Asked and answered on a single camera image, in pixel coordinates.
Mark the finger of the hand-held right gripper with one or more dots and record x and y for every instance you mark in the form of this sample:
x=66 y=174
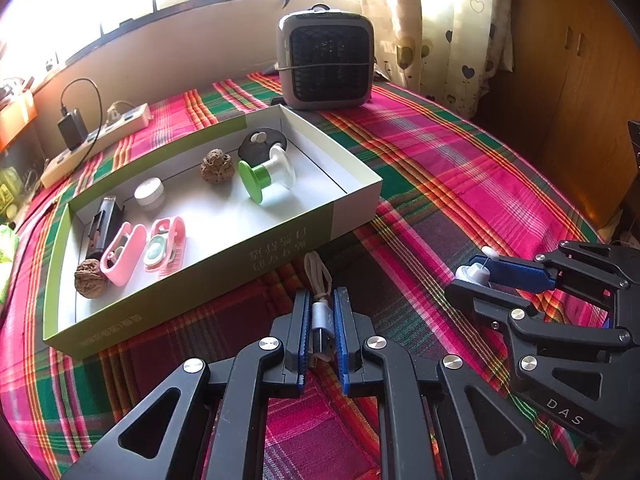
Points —
x=485 y=302
x=520 y=272

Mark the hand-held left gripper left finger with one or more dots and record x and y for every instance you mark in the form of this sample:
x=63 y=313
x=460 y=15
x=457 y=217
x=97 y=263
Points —
x=301 y=335

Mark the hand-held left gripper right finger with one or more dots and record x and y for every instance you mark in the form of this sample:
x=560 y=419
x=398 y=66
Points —
x=342 y=340

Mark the small white fan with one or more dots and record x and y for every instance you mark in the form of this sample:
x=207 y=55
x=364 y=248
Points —
x=472 y=274

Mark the green cardboard box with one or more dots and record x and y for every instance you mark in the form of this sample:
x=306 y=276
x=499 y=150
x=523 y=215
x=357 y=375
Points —
x=290 y=240

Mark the green and white spool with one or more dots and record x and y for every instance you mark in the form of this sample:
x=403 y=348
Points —
x=255 y=180

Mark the brown walnut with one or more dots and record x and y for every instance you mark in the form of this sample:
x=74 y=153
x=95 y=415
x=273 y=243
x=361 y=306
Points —
x=91 y=280
x=216 y=165

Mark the black round disc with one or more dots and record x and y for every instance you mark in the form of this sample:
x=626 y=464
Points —
x=260 y=146

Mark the small white-lidded jar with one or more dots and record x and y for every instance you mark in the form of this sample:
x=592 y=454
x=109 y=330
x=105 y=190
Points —
x=149 y=192

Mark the black battery charger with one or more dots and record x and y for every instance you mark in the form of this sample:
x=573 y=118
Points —
x=102 y=225

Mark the plaid tablecloth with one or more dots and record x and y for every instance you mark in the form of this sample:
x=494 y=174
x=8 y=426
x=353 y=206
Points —
x=425 y=160

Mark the wooden cabinet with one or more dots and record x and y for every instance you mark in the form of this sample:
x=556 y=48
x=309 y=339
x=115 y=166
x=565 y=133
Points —
x=565 y=85

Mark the heart print curtain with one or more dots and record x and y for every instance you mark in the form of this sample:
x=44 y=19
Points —
x=430 y=25

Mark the grey space heater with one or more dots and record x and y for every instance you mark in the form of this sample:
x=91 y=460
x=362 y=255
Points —
x=325 y=60

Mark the beige power strip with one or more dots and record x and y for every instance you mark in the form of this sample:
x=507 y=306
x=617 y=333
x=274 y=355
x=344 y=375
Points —
x=120 y=122

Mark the white plug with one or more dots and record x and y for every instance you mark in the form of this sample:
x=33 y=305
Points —
x=117 y=111

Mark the black power adapter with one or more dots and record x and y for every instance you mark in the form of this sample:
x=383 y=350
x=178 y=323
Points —
x=72 y=129

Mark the green tissue pack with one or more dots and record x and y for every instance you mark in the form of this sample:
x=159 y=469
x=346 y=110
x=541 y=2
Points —
x=5 y=250

